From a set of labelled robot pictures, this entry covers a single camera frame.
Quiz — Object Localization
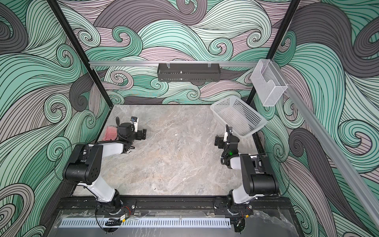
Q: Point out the aluminium wall rail right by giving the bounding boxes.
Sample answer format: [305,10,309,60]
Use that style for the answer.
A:
[271,62,379,227]

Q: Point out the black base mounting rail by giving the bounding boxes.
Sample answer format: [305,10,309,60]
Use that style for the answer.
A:
[54,196,295,217]

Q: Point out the aluminium wall rail back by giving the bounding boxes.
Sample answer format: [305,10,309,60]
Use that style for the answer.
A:
[89,60,258,68]

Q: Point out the red white striped tank top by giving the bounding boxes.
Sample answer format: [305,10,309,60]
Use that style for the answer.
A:
[102,126,118,141]

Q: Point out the white slotted cable duct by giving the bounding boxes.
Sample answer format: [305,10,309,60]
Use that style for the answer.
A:
[58,217,232,229]

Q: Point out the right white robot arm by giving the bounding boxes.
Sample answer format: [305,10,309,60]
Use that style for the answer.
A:
[215,125,279,208]

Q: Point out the black perforated wall tray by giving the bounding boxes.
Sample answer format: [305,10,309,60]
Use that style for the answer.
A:
[157,64,221,83]

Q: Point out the white plastic laundry basket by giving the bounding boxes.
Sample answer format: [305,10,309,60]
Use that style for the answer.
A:
[210,96,267,138]

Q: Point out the aluminium wall rail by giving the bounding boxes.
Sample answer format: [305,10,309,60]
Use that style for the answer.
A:
[271,62,379,227]
[89,60,258,68]

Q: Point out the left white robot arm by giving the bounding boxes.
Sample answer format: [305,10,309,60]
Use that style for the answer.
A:
[62,117,147,214]

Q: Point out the clear plastic wall bin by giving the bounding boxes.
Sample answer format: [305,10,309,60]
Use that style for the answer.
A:
[251,59,288,107]

